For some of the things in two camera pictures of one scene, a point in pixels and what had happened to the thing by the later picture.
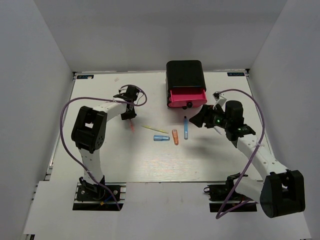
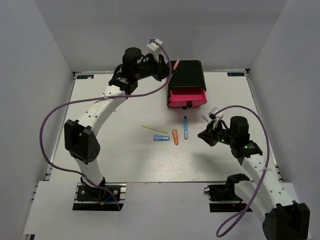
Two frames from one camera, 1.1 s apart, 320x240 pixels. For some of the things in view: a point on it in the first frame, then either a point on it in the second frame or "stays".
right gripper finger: [198, 119] to [205, 135]
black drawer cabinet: [184, 73] stays
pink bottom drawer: [175, 104] stays
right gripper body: [217, 118] to [223, 135]
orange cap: [175, 137] stays
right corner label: [236, 74] stays
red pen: [131, 125] to [167, 82]
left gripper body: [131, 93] to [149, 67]
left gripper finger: [128, 114] to [164, 68]
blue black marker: [185, 127] stays
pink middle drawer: [178, 103] stays
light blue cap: [161, 138] stays
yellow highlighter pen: [154, 128] stays
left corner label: [85, 76] stays
